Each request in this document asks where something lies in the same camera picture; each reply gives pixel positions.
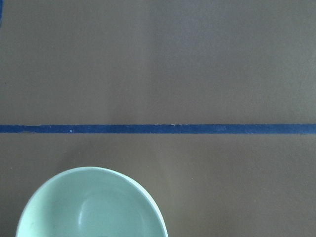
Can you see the large light green bowl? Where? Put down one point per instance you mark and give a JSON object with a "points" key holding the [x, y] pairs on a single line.
{"points": [[91, 202]]}

